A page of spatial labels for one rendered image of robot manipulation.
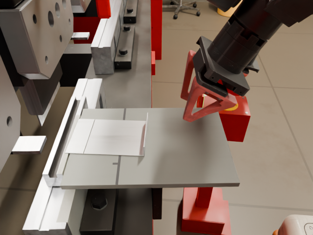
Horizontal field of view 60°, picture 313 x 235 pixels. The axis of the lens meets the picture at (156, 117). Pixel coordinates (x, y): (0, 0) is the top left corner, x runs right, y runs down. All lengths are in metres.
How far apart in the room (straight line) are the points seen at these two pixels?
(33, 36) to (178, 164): 0.27
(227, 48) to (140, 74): 0.54
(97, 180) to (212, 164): 0.18
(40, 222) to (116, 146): 0.15
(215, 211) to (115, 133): 1.02
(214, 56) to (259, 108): 1.93
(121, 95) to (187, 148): 0.38
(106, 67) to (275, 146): 1.41
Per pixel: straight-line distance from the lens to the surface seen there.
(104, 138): 0.47
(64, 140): 0.51
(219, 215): 1.43
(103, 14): 0.51
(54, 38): 0.33
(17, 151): 0.50
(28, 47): 0.28
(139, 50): 1.03
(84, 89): 0.66
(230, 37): 0.36
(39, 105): 0.38
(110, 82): 0.85
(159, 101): 2.22
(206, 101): 0.93
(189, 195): 1.46
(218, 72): 0.35
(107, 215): 0.50
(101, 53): 0.86
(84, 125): 0.51
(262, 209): 1.66
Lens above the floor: 1.33
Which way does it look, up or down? 40 degrees down
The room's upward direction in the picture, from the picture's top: straight up
